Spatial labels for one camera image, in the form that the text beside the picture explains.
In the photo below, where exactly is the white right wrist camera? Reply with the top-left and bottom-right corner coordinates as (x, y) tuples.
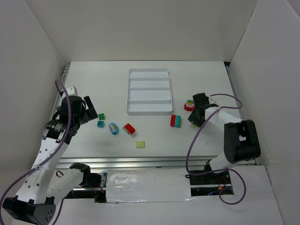
(208, 97), (219, 108)

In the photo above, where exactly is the green lego brick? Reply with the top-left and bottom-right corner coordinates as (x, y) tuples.
(98, 113), (105, 120)

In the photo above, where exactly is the red teal stacked lego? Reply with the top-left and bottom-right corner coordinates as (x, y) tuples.
(170, 114), (181, 128)

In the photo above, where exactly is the teal small lego brick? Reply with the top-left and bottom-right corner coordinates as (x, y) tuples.
(97, 120), (105, 128)

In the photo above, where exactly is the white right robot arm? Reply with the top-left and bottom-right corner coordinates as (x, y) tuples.
(185, 93), (261, 177)

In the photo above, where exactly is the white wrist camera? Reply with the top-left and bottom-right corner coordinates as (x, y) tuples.
(208, 97), (219, 108)
(61, 85), (78, 98)

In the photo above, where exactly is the red curved lego brick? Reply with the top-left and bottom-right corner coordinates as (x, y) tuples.
(122, 123), (135, 135)

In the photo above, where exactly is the white divided sorting tray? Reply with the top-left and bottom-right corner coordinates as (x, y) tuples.
(127, 68), (173, 116)

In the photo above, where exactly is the red flower lego with green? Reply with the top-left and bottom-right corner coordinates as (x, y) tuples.
(184, 100), (195, 112)

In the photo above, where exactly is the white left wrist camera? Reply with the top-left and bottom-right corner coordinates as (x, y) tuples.
(61, 85), (78, 98)

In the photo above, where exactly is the yellow-green lego brick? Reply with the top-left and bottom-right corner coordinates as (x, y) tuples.
(136, 141), (145, 149)

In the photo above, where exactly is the teal flower face lego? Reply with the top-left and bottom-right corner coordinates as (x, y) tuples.
(109, 122), (119, 135)

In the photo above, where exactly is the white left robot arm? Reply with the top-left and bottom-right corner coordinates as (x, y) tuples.
(1, 93), (100, 225)

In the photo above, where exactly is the aluminium front rail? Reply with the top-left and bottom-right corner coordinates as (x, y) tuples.
(37, 156), (261, 170)

